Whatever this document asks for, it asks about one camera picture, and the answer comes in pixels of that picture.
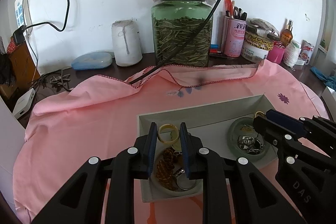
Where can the white plastic tub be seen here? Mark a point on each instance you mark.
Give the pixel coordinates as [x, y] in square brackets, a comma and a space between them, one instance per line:
[253, 54]

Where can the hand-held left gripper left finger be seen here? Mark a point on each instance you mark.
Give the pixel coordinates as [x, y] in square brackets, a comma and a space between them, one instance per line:
[152, 146]

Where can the carved yellow-green jade pendant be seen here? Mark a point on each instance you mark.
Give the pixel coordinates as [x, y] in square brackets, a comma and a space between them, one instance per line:
[259, 113]

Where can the small white thread spool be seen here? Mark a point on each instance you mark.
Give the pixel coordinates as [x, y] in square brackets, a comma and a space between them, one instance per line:
[292, 53]

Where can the pink printed cloth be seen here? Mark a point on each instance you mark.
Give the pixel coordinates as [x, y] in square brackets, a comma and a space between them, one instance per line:
[78, 121]

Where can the bunch of pens and scissors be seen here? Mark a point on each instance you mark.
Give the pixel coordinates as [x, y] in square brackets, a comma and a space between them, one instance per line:
[239, 14]

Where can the white board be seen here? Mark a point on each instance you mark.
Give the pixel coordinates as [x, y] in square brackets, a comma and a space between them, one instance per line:
[10, 148]

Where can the pink pen holder can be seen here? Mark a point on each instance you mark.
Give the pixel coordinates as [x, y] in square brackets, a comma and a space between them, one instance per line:
[235, 37]

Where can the white thread cone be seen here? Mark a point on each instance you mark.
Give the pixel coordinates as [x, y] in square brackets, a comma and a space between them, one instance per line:
[126, 43]

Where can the red comb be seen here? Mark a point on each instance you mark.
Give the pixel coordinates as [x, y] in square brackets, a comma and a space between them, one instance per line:
[227, 6]

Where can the black plug adapter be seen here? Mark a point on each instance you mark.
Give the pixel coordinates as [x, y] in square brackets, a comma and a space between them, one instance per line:
[19, 35]

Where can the white router box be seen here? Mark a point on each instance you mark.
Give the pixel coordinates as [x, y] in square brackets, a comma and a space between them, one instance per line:
[23, 104]

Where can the pink cup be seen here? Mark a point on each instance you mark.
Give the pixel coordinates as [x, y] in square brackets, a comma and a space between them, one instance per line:
[275, 54]

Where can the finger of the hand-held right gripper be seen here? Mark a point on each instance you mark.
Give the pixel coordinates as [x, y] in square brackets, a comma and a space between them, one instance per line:
[286, 121]
[288, 151]

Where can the round patterned tin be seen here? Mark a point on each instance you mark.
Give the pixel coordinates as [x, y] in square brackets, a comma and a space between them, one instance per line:
[258, 41]

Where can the white power strip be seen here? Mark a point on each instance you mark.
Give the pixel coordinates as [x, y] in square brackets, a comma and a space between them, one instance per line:
[20, 11]

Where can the blue glasses case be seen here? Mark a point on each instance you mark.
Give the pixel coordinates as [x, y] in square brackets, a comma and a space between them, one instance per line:
[92, 60]

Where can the blue cloth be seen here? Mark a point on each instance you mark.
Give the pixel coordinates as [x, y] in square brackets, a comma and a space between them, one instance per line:
[325, 78]

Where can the green glass jar with leaves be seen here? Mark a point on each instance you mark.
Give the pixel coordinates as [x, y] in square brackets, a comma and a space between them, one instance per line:
[181, 35]

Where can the amber perfume bottle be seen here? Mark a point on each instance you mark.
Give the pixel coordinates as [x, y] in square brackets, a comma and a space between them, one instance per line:
[286, 35]

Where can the lighters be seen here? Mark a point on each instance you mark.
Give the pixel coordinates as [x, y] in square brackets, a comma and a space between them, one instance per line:
[214, 48]

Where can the pale green jade bangle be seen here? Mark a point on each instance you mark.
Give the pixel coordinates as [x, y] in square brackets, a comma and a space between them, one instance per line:
[168, 191]
[233, 142]

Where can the white cardboard box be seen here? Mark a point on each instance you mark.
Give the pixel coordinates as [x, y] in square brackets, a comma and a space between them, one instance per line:
[204, 113]

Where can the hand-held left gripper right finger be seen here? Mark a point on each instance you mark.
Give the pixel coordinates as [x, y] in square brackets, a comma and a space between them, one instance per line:
[183, 146]

